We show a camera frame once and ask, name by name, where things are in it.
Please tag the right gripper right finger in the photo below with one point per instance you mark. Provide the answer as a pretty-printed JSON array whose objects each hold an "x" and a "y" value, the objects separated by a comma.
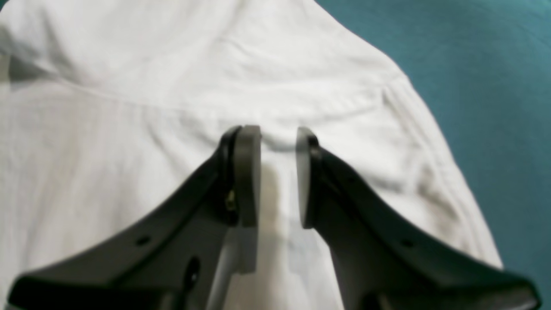
[{"x": 384, "y": 262}]

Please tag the teal table cloth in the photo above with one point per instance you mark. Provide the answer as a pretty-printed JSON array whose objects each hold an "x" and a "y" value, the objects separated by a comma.
[{"x": 484, "y": 69}]

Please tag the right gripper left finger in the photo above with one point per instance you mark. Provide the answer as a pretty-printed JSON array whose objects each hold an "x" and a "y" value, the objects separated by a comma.
[{"x": 181, "y": 256}]

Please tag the white T-shirt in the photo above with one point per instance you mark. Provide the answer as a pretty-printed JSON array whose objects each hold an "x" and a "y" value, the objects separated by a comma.
[{"x": 107, "y": 106}]

